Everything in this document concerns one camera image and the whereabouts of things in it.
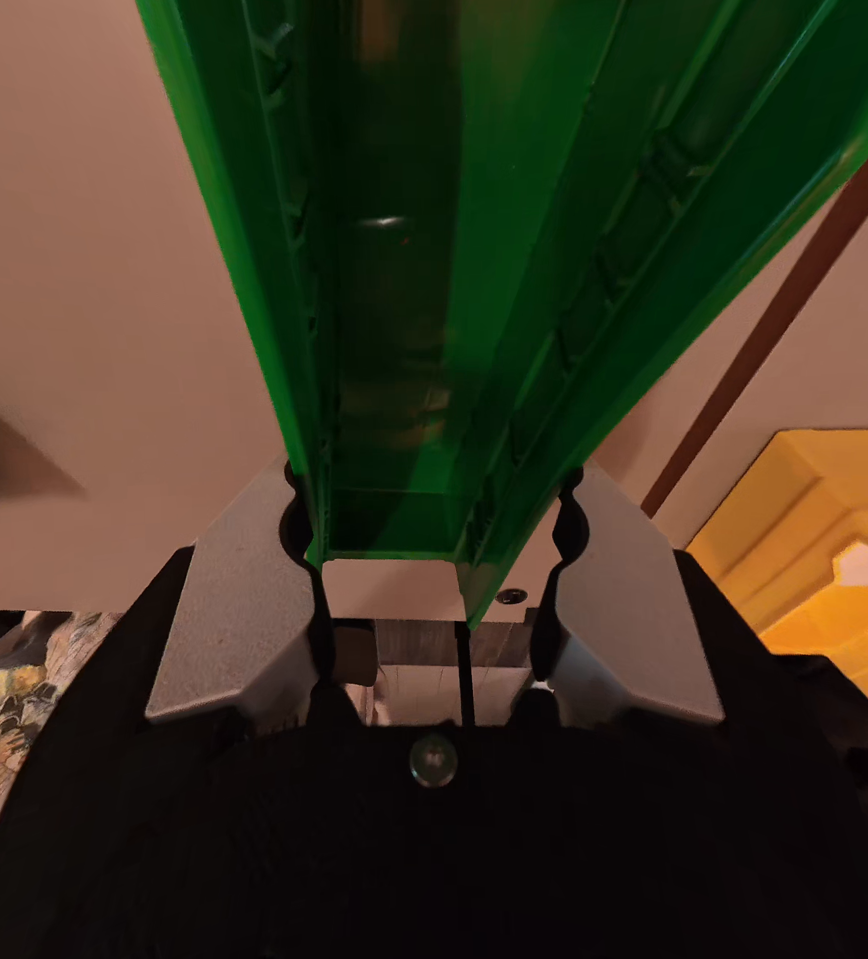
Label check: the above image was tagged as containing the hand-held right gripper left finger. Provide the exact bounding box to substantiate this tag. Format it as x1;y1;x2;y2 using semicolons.
145;457;338;725

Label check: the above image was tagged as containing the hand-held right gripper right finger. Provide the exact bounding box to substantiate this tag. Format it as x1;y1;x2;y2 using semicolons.
531;465;726;728

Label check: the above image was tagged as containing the green plastic bin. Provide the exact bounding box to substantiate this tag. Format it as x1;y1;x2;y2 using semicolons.
134;0;868;629

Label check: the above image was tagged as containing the grey desk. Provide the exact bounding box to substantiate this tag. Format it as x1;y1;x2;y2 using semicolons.
0;0;868;623

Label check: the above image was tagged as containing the yellow box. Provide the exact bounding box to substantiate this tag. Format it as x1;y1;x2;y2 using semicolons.
685;429;868;704

